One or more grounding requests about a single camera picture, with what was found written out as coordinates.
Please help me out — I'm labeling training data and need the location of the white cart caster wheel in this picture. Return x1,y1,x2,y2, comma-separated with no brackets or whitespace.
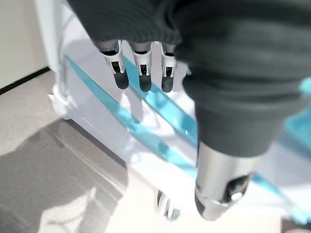
48,92,73,121
154,189,182,220

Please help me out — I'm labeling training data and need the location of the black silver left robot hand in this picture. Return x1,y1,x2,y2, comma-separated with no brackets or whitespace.
67,0,311,221

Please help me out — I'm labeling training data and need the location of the white drawer blue handle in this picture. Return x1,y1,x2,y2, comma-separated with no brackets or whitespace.
64,54,199,172
122,57,199,146

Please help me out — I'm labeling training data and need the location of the light blue side bin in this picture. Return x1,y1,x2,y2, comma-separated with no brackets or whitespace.
284,79,311,152

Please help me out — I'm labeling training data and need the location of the white medical cart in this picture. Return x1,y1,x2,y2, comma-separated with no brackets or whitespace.
34,0,311,226

